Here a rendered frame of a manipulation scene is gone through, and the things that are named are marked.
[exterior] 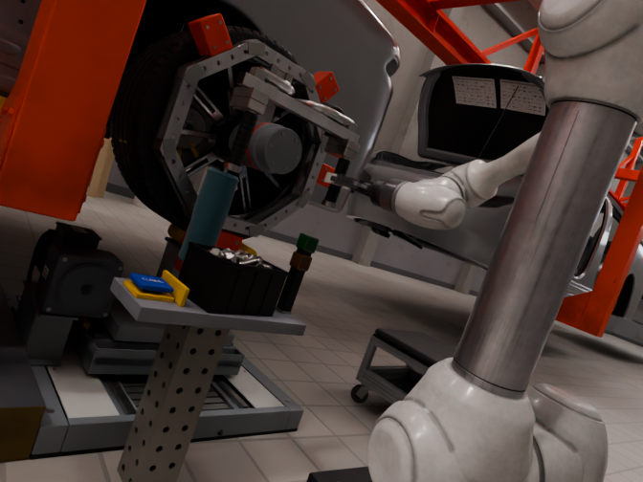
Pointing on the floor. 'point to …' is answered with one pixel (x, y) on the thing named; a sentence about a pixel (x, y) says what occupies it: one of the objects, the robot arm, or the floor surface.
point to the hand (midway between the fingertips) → (338, 181)
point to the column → (171, 403)
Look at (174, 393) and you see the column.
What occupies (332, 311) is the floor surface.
